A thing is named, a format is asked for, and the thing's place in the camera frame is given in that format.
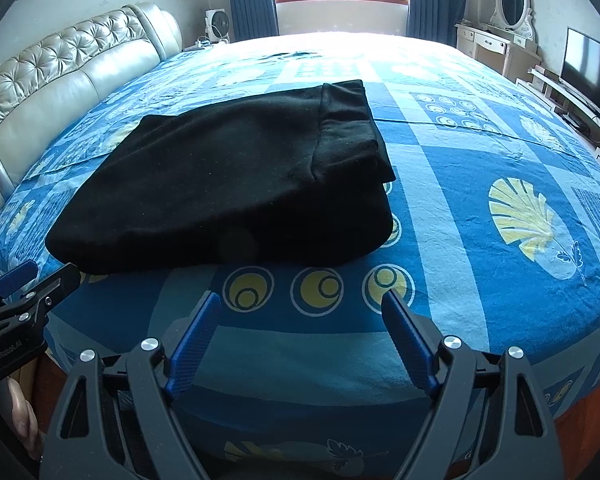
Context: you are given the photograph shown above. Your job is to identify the white fan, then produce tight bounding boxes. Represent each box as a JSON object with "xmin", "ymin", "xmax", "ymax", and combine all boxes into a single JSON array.
[{"xmin": 203, "ymin": 7, "xmax": 231, "ymax": 43}]

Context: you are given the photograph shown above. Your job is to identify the white television stand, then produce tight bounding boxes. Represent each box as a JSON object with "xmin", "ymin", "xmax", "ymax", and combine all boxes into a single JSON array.
[{"xmin": 517, "ymin": 65, "xmax": 600, "ymax": 171}]

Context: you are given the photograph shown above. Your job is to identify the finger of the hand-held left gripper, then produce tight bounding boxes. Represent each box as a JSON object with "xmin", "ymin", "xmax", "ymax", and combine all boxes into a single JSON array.
[
  {"xmin": 0, "ymin": 259, "xmax": 38, "ymax": 306},
  {"xmin": 0, "ymin": 262, "xmax": 82, "ymax": 333}
]

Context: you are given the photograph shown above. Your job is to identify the black flat television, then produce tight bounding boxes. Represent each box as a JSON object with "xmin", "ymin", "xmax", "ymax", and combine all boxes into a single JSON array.
[{"xmin": 560, "ymin": 27, "xmax": 600, "ymax": 141}]

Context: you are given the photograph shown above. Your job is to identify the cream leather headboard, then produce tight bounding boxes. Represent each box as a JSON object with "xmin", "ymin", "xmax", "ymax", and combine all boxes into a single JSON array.
[{"xmin": 0, "ymin": 2, "xmax": 183, "ymax": 201}]

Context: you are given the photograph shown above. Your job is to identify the wooden bed frame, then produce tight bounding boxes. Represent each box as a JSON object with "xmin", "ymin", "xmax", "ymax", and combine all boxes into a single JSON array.
[{"xmin": 550, "ymin": 370, "xmax": 600, "ymax": 443}]

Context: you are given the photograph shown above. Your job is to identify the person's left hand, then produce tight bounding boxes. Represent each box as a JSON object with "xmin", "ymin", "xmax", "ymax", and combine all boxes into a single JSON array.
[{"xmin": 5, "ymin": 375, "xmax": 43, "ymax": 461}]

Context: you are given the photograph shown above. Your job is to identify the black pants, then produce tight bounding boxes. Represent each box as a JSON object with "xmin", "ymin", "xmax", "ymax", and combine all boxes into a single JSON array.
[{"xmin": 45, "ymin": 79, "xmax": 398, "ymax": 276}]

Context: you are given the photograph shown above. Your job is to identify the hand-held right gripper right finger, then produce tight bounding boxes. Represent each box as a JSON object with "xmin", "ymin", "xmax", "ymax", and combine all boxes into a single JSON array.
[{"xmin": 381, "ymin": 290, "xmax": 566, "ymax": 480}]

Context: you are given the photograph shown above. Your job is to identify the white vanity dresser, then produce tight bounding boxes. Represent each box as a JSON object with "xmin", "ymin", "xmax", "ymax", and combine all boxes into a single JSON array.
[{"xmin": 454, "ymin": 19, "xmax": 538, "ymax": 81}]

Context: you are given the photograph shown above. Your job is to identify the blue patterned bedsheet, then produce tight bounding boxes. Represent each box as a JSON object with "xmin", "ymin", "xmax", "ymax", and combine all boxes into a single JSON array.
[{"xmin": 0, "ymin": 32, "xmax": 600, "ymax": 480}]

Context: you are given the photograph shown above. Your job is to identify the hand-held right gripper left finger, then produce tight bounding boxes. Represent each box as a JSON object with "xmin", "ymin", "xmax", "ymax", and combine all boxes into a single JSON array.
[{"xmin": 40, "ymin": 291, "xmax": 222, "ymax": 480}]

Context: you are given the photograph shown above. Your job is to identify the blue curtain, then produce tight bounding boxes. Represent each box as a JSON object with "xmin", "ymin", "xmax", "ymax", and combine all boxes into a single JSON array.
[
  {"xmin": 406, "ymin": 0, "xmax": 468, "ymax": 48},
  {"xmin": 225, "ymin": 0, "xmax": 280, "ymax": 43}
]

